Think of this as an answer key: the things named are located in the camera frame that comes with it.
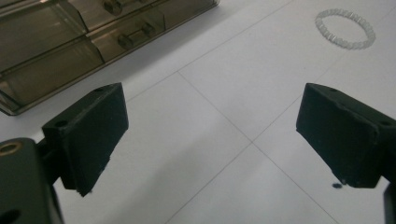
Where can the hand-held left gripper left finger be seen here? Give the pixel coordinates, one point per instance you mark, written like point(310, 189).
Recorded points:
point(90, 137)

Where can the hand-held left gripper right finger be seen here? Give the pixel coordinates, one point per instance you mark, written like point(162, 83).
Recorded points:
point(342, 137)

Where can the smoky transparent drawer box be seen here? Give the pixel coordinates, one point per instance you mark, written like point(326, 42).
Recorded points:
point(34, 34)

